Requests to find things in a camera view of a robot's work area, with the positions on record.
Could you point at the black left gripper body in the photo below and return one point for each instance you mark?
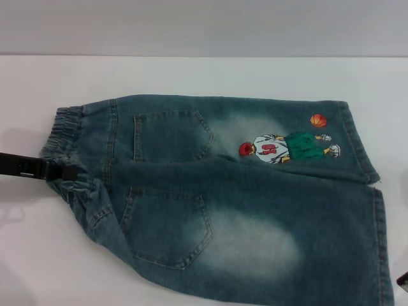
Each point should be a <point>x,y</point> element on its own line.
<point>19,164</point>

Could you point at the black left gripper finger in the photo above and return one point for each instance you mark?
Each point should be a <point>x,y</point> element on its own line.
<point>63,172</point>

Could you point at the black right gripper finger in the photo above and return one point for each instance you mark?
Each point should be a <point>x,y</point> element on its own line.
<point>403,278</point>

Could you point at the blue denim shorts with cartoon print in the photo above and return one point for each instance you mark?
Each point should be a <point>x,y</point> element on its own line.
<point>242,207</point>

